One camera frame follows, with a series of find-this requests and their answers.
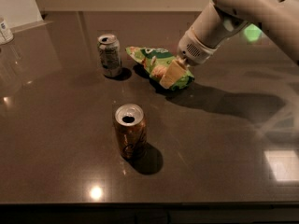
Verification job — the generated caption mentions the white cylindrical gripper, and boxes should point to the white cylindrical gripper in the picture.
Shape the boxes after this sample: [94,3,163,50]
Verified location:
[159,28,216,89]

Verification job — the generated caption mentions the green rice chip bag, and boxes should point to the green rice chip bag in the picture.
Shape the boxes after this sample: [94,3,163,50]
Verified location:
[126,47,194,87]

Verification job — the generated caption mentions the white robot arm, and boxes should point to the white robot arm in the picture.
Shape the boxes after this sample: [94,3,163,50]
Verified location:
[160,0,299,89]

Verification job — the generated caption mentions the green white 7up can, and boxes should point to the green white 7up can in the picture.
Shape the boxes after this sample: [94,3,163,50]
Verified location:
[97,34,122,77]

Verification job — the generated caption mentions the orange soda can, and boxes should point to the orange soda can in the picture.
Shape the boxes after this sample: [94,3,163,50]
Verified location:
[114,104,147,160]

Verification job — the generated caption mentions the white container at left edge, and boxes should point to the white container at left edge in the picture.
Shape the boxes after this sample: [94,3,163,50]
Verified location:
[0,17,14,44]

